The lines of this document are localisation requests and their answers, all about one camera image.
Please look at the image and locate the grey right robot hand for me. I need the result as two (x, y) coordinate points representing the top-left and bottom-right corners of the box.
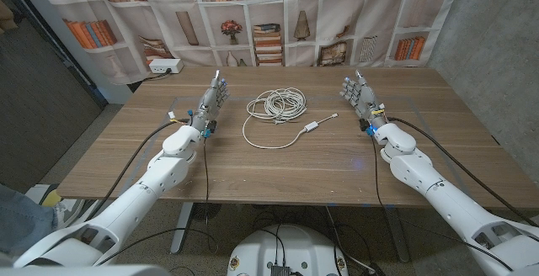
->
(339, 70), (388, 130)

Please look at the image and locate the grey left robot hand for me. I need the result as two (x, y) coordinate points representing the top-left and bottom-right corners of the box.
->
(189, 69), (231, 132)

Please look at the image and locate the white Ethernet cable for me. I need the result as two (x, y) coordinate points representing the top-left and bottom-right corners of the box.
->
(242, 87), (309, 151)

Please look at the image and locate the white power strip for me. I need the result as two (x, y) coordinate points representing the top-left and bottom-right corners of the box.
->
(148, 58), (184, 75)

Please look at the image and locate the grey tape outline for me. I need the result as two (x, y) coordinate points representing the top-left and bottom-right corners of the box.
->
(120, 95), (479, 208)

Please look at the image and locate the printed bookshelf backdrop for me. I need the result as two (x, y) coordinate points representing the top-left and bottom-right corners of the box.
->
(29, 0), (467, 86)

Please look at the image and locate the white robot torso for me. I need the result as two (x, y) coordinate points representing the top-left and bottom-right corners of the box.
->
(226, 224), (350, 276)

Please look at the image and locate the grey perforated metal cabinet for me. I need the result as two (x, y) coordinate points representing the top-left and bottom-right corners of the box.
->
(0, 0), (106, 193)

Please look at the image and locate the white sneaker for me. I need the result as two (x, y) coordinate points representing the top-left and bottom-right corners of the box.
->
(53, 199), (85, 226)

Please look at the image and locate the person's leg in jeans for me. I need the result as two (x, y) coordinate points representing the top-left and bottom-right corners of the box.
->
(0, 183), (59, 257)

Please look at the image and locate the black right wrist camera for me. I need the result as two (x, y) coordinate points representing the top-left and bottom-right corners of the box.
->
(359, 118), (377, 137)

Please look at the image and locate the black power strip cord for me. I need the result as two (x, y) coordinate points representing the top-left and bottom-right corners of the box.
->
(141, 68), (172, 82)

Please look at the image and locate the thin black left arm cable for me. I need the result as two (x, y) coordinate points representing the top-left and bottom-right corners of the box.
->
(203, 135), (211, 226)

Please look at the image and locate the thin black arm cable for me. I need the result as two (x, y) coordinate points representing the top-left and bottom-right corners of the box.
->
(370, 135), (515, 272)
(203, 135), (211, 226)

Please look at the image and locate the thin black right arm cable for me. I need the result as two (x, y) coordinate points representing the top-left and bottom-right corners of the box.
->
(370, 135), (515, 272)

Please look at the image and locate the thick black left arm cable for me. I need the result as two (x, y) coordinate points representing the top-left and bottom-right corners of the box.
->
(86, 118), (191, 222)

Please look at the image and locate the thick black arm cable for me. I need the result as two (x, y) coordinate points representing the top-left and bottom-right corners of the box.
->
(387, 116), (539, 227)
(86, 118), (191, 222)

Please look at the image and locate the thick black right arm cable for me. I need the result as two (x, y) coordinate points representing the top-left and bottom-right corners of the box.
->
(387, 116), (539, 227)

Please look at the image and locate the black torso cable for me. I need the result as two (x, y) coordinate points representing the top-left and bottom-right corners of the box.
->
(257, 227), (288, 268)

